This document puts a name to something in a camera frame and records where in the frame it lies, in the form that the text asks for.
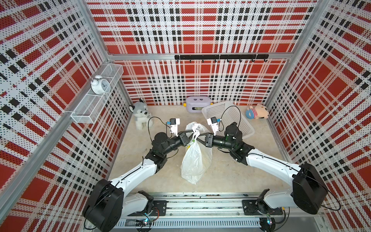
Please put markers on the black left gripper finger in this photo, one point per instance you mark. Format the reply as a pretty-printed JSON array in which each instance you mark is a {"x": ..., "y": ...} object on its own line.
[
  {"x": 188, "y": 133},
  {"x": 191, "y": 140}
]

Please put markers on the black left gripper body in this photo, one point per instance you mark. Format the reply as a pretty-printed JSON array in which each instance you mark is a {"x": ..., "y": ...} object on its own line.
[{"x": 183, "y": 139}]

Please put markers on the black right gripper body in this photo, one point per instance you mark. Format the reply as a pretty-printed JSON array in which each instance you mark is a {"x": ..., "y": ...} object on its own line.
[{"x": 210, "y": 140}]

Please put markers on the translucent white plastic bag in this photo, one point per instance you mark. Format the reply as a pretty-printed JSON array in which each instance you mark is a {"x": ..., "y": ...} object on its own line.
[{"x": 198, "y": 158}]

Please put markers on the white perforated plastic basket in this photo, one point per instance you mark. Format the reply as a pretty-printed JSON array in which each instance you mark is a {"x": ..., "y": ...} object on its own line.
[{"x": 228, "y": 113}]

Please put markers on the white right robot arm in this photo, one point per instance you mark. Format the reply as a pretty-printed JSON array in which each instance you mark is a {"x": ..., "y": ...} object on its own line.
[{"x": 307, "y": 190}]

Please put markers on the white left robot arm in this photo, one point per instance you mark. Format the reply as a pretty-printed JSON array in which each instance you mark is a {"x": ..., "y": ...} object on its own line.
[{"x": 109, "y": 200}]

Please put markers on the grey white husky plush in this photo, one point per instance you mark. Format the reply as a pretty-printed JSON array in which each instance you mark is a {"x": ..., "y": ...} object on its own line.
[{"x": 142, "y": 115}]

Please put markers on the pink pig plush toy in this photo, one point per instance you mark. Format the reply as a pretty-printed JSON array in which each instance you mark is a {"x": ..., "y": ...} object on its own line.
[{"x": 257, "y": 112}]

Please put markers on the white alarm clock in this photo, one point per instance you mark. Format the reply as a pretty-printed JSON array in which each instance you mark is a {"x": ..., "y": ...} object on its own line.
[{"x": 100, "y": 85}]

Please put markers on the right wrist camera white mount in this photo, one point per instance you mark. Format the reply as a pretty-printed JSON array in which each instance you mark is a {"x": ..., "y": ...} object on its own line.
[{"x": 214, "y": 124}]

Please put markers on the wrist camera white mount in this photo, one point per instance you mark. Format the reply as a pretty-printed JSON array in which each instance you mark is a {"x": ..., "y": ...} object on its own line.
[
  {"x": 214, "y": 124},
  {"x": 173, "y": 125}
]

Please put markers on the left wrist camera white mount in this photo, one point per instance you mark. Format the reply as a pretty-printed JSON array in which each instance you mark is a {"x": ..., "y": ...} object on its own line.
[{"x": 173, "y": 125}]

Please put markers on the metal base rail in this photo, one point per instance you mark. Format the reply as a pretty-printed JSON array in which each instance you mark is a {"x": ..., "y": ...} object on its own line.
[{"x": 192, "y": 211}]

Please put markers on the black wall hook rail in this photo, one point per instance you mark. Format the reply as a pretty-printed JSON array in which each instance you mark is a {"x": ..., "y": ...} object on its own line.
[{"x": 252, "y": 57}]

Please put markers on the white wire mesh shelf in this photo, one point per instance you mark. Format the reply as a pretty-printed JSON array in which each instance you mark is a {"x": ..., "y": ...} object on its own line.
[{"x": 91, "y": 105}]

